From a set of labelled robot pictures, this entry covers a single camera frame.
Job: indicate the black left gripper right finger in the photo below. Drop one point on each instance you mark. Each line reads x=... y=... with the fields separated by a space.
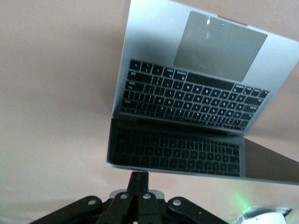
x=149 y=210

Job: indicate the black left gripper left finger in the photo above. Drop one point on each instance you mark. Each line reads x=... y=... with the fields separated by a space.
x=116 y=210

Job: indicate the silver laptop computer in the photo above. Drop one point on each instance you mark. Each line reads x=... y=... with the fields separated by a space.
x=163 y=46

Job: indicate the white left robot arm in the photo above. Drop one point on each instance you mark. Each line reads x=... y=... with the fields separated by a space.
x=261 y=215

